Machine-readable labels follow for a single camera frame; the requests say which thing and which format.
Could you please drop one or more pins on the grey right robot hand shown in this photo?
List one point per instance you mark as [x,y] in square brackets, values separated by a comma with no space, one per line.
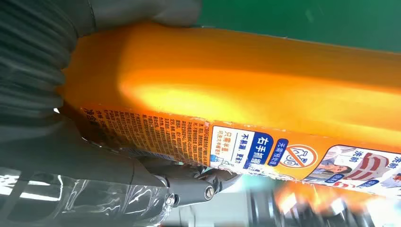
[78,175]

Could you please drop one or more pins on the green table mat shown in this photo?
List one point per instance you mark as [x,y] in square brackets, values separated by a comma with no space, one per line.
[313,18]

